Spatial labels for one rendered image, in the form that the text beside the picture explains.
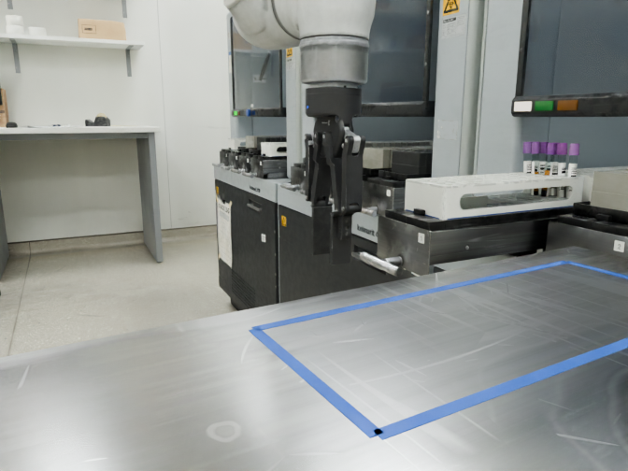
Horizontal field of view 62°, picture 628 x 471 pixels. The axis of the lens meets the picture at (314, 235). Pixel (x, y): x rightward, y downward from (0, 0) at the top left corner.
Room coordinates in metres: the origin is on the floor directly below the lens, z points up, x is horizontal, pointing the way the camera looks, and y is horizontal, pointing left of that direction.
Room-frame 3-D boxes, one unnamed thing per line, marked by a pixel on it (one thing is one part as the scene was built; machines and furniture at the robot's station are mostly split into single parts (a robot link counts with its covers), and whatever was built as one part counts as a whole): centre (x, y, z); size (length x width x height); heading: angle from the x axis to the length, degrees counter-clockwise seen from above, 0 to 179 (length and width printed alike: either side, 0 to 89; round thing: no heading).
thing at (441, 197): (0.84, -0.30, 0.83); 0.30 x 0.10 x 0.06; 115
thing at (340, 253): (0.69, -0.04, 0.80); 0.03 x 0.01 x 0.07; 116
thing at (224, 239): (2.43, 0.44, 0.43); 0.27 x 0.02 x 0.36; 25
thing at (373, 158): (1.39, -0.16, 0.85); 0.12 x 0.02 x 0.06; 26
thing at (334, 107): (0.71, -0.03, 0.95); 0.08 x 0.07 x 0.09; 26
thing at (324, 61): (0.71, -0.03, 1.03); 0.09 x 0.09 x 0.06
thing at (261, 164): (2.13, -0.07, 0.78); 0.73 x 0.14 x 0.09; 115
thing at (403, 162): (1.25, -0.23, 0.85); 0.12 x 0.02 x 0.06; 26
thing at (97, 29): (3.73, 1.44, 1.52); 0.29 x 0.22 x 0.12; 114
